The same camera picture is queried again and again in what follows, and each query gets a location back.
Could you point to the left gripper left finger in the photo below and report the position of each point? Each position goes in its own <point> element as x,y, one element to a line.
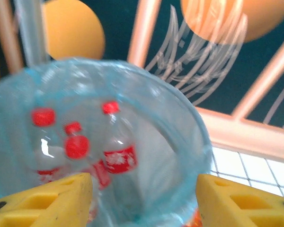
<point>42,205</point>

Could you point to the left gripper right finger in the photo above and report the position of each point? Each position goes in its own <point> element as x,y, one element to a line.
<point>246,208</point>

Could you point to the red label cola bottle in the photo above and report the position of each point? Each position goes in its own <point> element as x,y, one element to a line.
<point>77,146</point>
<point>43,117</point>
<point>73,127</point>
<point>119,160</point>

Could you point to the grey translucent waste bin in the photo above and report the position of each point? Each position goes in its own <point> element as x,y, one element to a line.
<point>156,153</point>

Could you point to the aluminium frame post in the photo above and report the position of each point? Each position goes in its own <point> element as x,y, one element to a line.
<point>30,28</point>

